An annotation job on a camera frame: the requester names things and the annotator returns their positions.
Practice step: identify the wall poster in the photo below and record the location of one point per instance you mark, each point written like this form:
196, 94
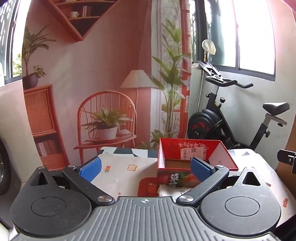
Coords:
92, 58

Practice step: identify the printed white tablecloth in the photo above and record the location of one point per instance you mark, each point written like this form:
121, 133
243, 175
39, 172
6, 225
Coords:
120, 178

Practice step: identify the black exercise bike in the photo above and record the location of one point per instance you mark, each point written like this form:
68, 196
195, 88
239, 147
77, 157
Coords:
208, 118

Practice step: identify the dark round object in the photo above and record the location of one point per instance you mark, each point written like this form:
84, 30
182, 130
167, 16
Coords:
3, 166

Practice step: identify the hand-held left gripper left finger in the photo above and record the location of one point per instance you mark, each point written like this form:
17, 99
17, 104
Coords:
90, 170

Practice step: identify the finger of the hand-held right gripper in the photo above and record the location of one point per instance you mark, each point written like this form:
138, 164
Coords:
288, 157

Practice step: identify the dark framed window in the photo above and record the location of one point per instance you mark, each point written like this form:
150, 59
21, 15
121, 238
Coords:
16, 34
254, 34

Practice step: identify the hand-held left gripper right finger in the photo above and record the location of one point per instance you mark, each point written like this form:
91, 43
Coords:
201, 170

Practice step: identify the red strawberry print box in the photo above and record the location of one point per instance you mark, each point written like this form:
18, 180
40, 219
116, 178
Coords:
165, 150

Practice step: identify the white and green packet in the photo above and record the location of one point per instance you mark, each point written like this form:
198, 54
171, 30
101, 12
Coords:
168, 191

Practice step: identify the brown wooden board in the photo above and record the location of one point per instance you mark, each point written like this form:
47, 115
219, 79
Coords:
291, 139

